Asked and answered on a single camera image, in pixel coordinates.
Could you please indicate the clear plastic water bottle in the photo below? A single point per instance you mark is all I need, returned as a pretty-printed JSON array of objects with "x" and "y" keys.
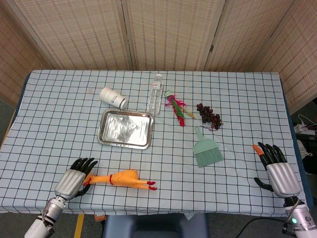
[{"x": 155, "y": 99}]

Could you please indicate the yellow rubber chicken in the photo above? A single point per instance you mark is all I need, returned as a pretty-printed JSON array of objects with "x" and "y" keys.
[{"x": 123, "y": 177}]

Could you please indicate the red green feather shuttlecock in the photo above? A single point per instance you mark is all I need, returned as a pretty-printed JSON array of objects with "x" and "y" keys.
[{"x": 177, "y": 107}]

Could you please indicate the white power strip with plugs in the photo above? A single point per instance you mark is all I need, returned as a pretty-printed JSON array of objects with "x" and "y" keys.
[{"x": 303, "y": 129}]

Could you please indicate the dark blue chair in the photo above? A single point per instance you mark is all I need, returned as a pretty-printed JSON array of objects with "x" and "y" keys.
[{"x": 153, "y": 226}]

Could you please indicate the silver metal tray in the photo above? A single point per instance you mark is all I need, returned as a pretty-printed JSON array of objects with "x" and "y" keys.
[{"x": 125, "y": 129}]

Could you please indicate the white cloth bag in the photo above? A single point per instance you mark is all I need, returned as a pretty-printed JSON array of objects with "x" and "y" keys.
[{"x": 302, "y": 148}]

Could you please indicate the light blue checkered tablecloth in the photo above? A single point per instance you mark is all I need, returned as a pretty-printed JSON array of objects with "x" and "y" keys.
[{"x": 49, "y": 111}]

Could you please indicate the mint green hand brush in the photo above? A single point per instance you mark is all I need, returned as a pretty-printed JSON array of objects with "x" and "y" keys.
[{"x": 206, "y": 152}]

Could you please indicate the white pill bottle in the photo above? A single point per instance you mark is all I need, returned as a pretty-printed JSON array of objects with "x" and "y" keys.
[{"x": 112, "y": 98}]

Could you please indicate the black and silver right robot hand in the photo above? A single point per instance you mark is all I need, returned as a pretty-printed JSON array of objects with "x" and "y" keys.
[{"x": 282, "y": 178}]

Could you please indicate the dark red grape bunch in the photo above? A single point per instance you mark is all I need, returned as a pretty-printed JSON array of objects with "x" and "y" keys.
[{"x": 209, "y": 116}]

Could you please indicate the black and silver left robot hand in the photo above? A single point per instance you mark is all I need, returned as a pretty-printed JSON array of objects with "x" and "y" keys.
[{"x": 69, "y": 183}]

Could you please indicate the beige woven folding screen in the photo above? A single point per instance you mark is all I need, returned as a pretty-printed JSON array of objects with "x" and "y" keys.
[{"x": 173, "y": 34}]

